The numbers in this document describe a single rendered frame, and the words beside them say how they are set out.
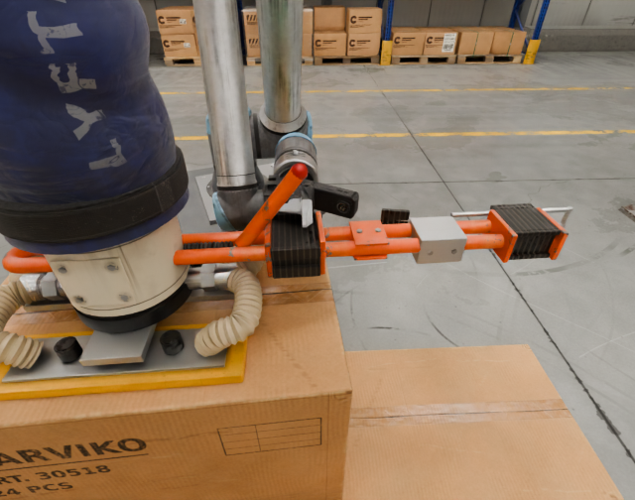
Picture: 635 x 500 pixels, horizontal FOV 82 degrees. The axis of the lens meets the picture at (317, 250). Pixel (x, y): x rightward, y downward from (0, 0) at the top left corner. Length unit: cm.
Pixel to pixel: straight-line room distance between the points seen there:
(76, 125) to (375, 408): 84
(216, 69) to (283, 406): 63
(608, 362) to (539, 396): 105
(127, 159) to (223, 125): 41
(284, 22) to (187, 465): 91
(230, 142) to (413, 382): 74
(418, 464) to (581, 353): 133
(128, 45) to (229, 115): 42
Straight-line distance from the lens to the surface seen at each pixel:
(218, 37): 85
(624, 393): 208
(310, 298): 64
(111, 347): 58
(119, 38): 43
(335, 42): 763
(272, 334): 59
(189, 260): 55
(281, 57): 105
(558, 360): 205
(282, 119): 119
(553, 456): 107
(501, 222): 61
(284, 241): 53
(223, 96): 83
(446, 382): 108
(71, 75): 42
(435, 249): 57
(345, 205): 65
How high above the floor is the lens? 140
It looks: 37 degrees down
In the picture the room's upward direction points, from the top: straight up
